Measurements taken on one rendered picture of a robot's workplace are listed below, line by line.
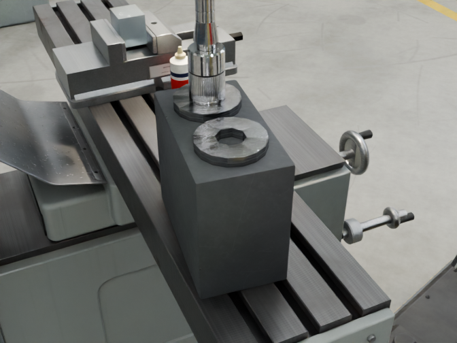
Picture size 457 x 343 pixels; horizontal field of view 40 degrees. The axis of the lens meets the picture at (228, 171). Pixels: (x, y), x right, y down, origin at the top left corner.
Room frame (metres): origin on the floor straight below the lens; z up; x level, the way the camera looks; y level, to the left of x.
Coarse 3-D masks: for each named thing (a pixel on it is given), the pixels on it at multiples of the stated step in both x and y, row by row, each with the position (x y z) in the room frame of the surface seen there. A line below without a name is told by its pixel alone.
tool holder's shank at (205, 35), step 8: (200, 0) 0.71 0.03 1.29; (208, 0) 0.71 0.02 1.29; (200, 8) 0.71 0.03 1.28; (208, 8) 0.71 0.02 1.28; (200, 16) 0.71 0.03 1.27; (208, 16) 0.71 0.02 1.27; (200, 24) 0.71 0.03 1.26; (208, 24) 0.71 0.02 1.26; (200, 32) 0.70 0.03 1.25; (208, 32) 0.70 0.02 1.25; (216, 32) 0.71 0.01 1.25; (200, 40) 0.70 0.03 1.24; (208, 40) 0.70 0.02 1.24; (216, 40) 0.71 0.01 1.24; (200, 48) 0.71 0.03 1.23; (208, 48) 0.71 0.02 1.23
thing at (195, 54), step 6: (192, 48) 0.71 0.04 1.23; (216, 48) 0.71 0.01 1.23; (222, 48) 0.71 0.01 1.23; (192, 54) 0.70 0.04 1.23; (198, 54) 0.70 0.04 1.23; (204, 54) 0.70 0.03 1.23; (210, 54) 0.70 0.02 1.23; (216, 54) 0.70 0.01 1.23; (222, 54) 0.71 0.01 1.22; (192, 60) 0.70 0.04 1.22; (198, 60) 0.70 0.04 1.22; (204, 60) 0.69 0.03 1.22; (210, 60) 0.69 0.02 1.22; (216, 60) 0.70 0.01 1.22
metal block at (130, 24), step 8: (112, 8) 1.16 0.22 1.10; (120, 8) 1.16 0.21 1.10; (128, 8) 1.16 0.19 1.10; (136, 8) 1.16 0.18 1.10; (112, 16) 1.15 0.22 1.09; (120, 16) 1.12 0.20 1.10; (128, 16) 1.12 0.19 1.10; (136, 16) 1.13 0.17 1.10; (144, 16) 1.13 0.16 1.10; (112, 24) 1.16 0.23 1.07; (120, 24) 1.11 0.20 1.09; (128, 24) 1.12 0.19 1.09; (136, 24) 1.13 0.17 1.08; (144, 24) 1.13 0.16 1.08; (120, 32) 1.11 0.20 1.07; (128, 32) 1.12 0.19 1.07; (136, 32) 1.13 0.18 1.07; (144, 32) 1.13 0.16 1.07; (128, 40) 1.12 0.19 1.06; (136, 40) 1.12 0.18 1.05; (144, 40) 1.13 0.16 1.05
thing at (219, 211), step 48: (240, 96) 0.72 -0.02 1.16; (192, 144) 0.62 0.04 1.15; (240, 144) 0.60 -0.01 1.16; (192, 192) 0.56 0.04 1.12; (240, 192) 0.56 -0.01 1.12; (288, 192) 0.58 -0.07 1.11; (192, 240) 0.57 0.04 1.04; (240, 240) 0.56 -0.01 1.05; (288, 240) 0.58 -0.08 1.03; (240, 288) 0.56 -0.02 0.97
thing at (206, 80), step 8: (224, 56) 0.71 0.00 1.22; (192, 64) 0.70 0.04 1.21; (200, 64) 0.69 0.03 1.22; (208, 64) 0.69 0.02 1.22; (216, 64) 0.70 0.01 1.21; (224, 64) 0.71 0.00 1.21; (192, 72) 0.70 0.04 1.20; (200, 72) 0.69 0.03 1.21; (208, 72) 0.69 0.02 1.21; (216, 72) 0.70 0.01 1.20; (224, 72) 0.71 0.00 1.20; (192, 80) 0.70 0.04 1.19; (200, 80) 0.69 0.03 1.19; (208, 80) 0.69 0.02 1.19; (216, 80) 0.70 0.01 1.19; (224, 80) 0.71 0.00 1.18; (192, 88) 0.70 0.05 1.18; (200, 88) 0.69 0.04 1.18; (208, 88) 0.69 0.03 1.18; (216, 88) 0.70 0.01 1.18; (224, 88) 0.71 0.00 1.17; (192, 96) 0.70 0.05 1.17; (200, 96) 0.69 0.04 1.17; (208, 96) 0.69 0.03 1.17; (216, 96) 0.70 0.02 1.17; (224, 96) 0.71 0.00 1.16; (200, 104) 0.70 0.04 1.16; (208, 104) 0.69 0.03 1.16
